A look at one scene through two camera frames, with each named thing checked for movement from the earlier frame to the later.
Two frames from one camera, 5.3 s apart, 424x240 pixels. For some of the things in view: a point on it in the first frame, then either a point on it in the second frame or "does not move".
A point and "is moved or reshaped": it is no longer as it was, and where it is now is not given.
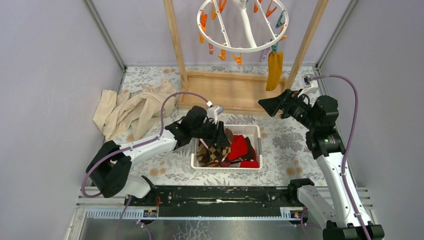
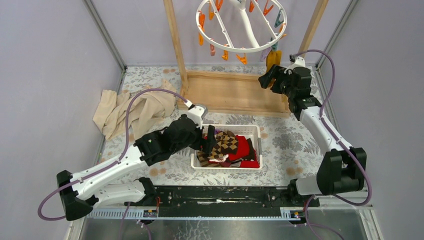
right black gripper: x=288 y=98 to x=276 y=72
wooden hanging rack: x=237 y=92 does not move
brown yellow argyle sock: x=217 y=153 is moved or reshaped
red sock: x=247 y=163 does not move
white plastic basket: x=253 y=131 does not move
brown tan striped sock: x=203 y=156 does not move
